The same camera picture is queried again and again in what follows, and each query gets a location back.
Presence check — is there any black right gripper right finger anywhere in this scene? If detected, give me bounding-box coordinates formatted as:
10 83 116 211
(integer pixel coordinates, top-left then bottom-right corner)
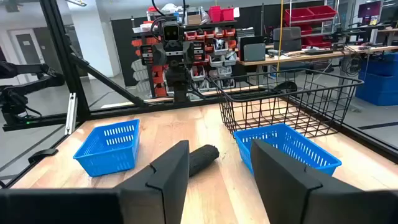
250 138 363 224

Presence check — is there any small black rectangular block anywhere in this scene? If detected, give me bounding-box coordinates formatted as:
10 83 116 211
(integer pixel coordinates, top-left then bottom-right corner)
188 144 220 177

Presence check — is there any computer monitor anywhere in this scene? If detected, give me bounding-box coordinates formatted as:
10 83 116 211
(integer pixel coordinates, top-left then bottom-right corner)
357 1 382 19

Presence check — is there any wooden workbench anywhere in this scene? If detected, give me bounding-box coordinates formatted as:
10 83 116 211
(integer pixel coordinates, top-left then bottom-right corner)
238 45 398 67

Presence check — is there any black wire basket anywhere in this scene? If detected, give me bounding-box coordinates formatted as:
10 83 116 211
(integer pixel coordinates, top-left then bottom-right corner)
208 68 364 138

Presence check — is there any red plastic bin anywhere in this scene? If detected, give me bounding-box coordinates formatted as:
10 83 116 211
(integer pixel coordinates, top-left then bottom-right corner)
208 5 222 22
220 7 234 22

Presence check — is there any yellow hanging cable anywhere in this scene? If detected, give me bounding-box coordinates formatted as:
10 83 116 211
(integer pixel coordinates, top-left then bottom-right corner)
276 0 285 72

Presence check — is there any black aluminium table frame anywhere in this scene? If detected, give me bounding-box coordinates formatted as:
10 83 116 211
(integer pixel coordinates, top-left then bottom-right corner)
0 0 398 190

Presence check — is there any grey door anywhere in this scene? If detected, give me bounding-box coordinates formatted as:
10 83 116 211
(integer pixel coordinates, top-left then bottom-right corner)
9 29 44 83

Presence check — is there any metal shelf with red bins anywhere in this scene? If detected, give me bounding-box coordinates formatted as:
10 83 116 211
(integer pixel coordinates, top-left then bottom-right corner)
283 0 340 50

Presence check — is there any red and grey bin rack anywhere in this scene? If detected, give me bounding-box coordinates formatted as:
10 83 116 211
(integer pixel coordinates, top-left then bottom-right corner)
130 20 239 97

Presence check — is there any silver aluminium bar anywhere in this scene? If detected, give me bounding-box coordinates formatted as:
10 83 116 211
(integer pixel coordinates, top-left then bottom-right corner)
64 92 78 136

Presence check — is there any grey black desktop device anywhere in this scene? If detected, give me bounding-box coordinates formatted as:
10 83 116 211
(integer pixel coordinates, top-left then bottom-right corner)
239 35 267 62

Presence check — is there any dark grey equipment case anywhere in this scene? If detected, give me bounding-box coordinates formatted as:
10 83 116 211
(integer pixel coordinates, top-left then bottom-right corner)
273 27 302 52

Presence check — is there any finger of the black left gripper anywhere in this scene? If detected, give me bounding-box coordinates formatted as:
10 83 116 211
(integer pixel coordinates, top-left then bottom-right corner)
139 44 154 66
192 41 206 62

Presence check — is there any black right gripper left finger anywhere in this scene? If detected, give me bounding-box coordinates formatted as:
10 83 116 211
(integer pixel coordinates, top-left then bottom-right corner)
114 139 191 224

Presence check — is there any black table clamp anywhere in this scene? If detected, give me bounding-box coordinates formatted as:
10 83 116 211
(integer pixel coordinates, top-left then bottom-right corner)
27 148 59 165

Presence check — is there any blue slotted plastic basket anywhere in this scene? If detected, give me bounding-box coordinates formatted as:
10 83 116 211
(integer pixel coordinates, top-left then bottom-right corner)
233 123 343 177
73 119 141 177

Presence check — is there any blue plastic crate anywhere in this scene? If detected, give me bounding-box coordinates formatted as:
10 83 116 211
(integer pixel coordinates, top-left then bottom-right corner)
360 53 398 77
355 71 398 106

